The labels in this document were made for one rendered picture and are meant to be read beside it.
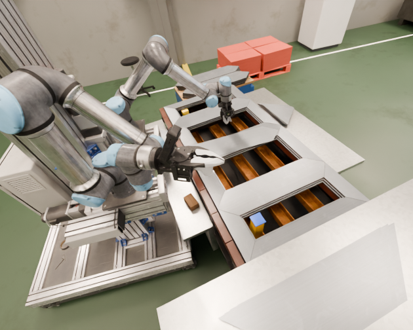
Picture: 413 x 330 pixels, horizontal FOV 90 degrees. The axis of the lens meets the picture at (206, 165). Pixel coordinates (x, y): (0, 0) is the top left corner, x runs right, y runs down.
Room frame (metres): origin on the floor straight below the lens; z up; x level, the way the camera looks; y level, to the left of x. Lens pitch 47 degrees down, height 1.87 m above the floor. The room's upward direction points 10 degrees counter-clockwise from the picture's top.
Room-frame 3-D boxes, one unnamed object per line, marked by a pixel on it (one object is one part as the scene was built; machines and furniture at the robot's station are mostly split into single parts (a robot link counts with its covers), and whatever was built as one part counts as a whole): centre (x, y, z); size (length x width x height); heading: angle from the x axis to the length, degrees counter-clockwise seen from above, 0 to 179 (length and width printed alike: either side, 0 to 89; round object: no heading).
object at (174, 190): (1.18, 0.29, 0.66); 1.30 x 0.20 x 0.03; 15
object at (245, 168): (1.11, -0.24, 0.70); 1.66 x 0.08 x 0.05; 15
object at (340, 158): (1.36, -0.77, 0.73); 1.20 x 0.26 x 0.03; 15
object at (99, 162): (0.70, 0.45, 1.20); 0.13 x 0.12 x 0.14; 160
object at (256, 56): (3.99, -1.21, 0.22); 1.26 x 0.90 x 0.43; 94
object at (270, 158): (1.17, -0.44, 0.70); 1.66 x 0.08 x 0.05; 15
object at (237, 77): (2.17, -0.23, 0.82); 0.80 x 0.40 x 0.06; 105
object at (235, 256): (1.02, 0.12, 0.80); 1.62 x 0.04 x 0.06; 15
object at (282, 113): (1.51, -0.73, 0.77); 0.45 x 0.20 x 0.04; 15
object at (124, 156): (0.49, 0.24, 1.43); 0.11 x 0.08 x 0.09; 70
